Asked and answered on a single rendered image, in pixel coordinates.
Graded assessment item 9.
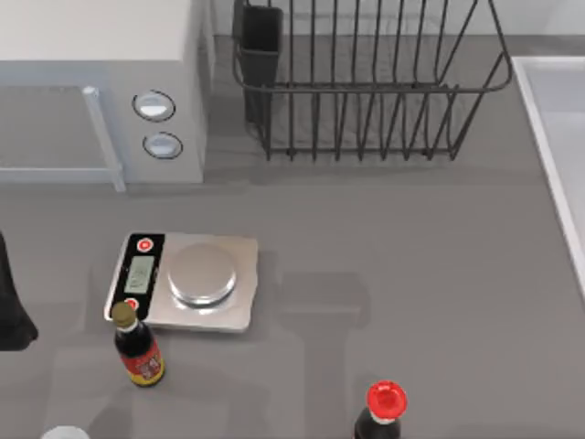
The silver kitchen scale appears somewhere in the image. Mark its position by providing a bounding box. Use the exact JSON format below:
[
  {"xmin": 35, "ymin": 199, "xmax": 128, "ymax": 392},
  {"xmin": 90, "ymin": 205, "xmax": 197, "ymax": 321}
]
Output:
[{"xmin": 103, "ymin": 231, "xmax": 260, "ymax": 334}]

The small round microwave knob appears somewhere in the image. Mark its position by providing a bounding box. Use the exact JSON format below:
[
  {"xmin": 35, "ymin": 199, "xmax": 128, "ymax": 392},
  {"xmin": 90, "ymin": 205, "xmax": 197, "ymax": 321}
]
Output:
[{"xmin": 142, "ymin": 131, "xmax": 185, "ymax": 160}]

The black cutlery holder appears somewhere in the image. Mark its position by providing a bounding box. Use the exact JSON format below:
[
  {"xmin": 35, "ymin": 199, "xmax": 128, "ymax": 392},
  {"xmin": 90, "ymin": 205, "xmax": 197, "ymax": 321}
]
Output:
[{"xmin": 232, "ymin": 0, "xmax": 285, "ymax": 123}]

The large round microwave knob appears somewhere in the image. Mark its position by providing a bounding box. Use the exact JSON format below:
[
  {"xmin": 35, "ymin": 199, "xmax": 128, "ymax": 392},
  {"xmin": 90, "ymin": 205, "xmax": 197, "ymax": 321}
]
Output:
[{"xmin": 131, "ymin": 89, "xmax": 177, "ymax": 123}]

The dark bottle with olive cap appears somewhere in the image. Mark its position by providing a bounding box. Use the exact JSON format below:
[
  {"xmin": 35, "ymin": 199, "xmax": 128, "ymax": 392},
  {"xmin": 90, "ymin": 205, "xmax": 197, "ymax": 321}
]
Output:
[{"xmin": 111, "ymin": 301, "xmax": 166, "ymax": 388}]

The dark bottle with red cap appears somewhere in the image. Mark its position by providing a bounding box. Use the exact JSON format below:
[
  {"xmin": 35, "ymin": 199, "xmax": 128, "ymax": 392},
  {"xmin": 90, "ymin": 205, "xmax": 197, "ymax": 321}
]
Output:
[{"xmin": 353, "ymin": 379, "xmax": 409, "ymax": 439}]

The pale microwave oven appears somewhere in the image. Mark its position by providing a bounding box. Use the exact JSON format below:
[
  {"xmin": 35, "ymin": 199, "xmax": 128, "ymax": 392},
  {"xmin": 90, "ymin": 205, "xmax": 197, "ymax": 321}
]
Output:
[{"xmin": 0, "ymin": 0, "xmax": 216, "ymax": 193}]

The microwave oven door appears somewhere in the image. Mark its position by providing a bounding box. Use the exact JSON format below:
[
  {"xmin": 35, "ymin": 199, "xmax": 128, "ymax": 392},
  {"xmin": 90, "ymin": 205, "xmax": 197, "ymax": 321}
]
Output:
[{"xmin": 0, "ymin": 72, "xmax": 127, "ymax": 193}]

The white sink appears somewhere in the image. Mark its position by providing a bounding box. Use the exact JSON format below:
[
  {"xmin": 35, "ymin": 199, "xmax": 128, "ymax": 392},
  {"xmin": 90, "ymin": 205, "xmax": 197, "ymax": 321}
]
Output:
[{"xmin": 510, "ymin": 56, "xmax": 585, "ymax": 297}]

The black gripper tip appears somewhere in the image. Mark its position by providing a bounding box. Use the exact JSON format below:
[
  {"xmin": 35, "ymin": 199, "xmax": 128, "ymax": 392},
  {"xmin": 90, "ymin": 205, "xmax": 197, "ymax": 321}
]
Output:
[{"xmin": 0, "ymin": 231, "xmax": 39, "ymax": 352}]

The white round cap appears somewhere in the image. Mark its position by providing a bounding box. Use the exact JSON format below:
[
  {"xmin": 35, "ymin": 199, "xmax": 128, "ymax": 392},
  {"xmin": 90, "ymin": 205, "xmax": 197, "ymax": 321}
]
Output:
[{"xmin": 40, "ymin": 425, "xmax": 91, "ymax": 439}]

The dark wire dish rack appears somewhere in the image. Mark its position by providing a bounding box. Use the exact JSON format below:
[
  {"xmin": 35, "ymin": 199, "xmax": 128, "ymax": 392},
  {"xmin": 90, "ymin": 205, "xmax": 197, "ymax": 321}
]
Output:
[{"xmin": 231, "ymin": 0, "xmax": 514, "ymax": 163}]

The pale microwave door handle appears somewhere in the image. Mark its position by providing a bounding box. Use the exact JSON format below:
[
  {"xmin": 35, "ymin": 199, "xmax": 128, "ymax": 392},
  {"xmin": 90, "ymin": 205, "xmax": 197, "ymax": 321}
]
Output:
[{"xmin": 81, "ymin": 85, "xmax": 127, "ymax": 193}]

